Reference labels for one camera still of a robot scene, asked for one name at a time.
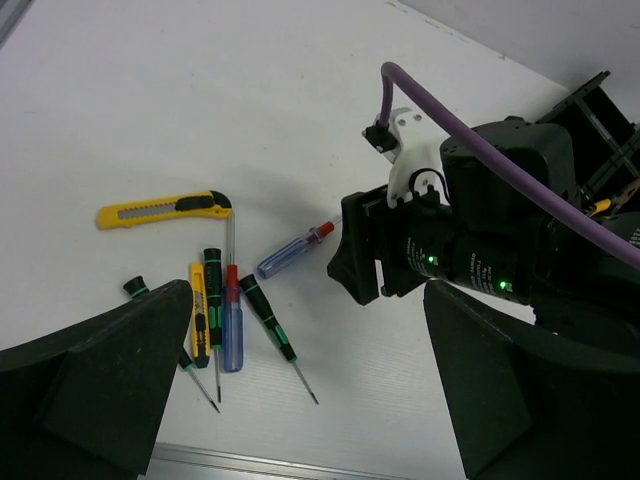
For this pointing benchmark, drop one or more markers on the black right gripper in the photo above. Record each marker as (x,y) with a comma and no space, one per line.
(484,235)

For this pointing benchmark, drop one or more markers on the black compartment tray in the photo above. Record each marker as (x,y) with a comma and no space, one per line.
(605,143)

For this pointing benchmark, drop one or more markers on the black green precision screwdriver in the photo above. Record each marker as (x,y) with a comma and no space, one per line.
(135,288)

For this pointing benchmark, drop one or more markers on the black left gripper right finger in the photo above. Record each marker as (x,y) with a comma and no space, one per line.
(527,402)

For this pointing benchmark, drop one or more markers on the small yellow utility knife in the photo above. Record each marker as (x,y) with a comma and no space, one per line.
(200,335)

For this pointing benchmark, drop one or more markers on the yellow needle-nose pliers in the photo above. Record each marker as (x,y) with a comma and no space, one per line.
(611,204)

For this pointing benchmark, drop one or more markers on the Pro'sKit black green screwdriver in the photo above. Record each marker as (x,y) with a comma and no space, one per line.
(262,308)

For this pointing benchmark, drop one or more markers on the large yellow utility knife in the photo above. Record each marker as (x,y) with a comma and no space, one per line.
(208,204)

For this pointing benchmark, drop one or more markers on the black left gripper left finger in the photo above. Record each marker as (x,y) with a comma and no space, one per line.
(87,401)

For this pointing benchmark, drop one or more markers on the blue red screwdriver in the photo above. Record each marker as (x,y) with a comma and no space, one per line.
(233,329)
(291,252)

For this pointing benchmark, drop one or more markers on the aluminium rail frame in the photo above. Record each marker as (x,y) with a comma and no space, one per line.
(106,102)

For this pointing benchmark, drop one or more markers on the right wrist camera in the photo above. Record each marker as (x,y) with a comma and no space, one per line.
(410,142)

